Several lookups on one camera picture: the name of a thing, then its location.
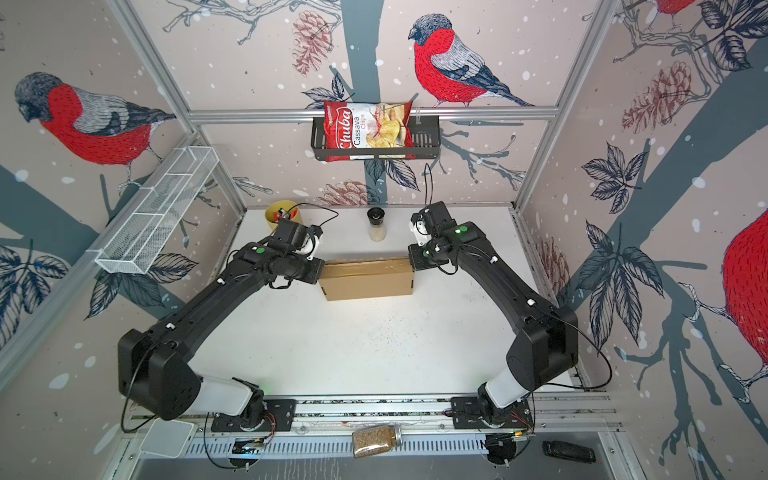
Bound brown cardboard box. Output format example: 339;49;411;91
318;258;414;301

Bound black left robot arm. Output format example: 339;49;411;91
117;219;325;430

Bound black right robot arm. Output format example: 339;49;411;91
408;202;579;424

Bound glass spice grinder black cap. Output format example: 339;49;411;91
366;207;386;242

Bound yellow plastic cup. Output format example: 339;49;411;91
264;200;304;231

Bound red cassava chips bag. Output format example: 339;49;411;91
323;101;414;151

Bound glass jar of grains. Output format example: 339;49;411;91
352;424;402;459

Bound white square pad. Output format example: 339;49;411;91
140;419;197;459

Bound black remote device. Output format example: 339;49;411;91
542;440;597;464

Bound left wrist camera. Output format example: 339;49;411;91
296;225;323;260

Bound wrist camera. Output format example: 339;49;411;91
410;215;431;246
296;225;323;260

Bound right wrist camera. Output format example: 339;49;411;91
410;215;431;246

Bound black wire wall basket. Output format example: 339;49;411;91
310;117;441;162

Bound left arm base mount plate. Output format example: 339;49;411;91
210;398;297;433

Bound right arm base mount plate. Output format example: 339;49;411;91
449;396;534;430

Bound white wire mesh shelf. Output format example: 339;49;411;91
95;146;219;274

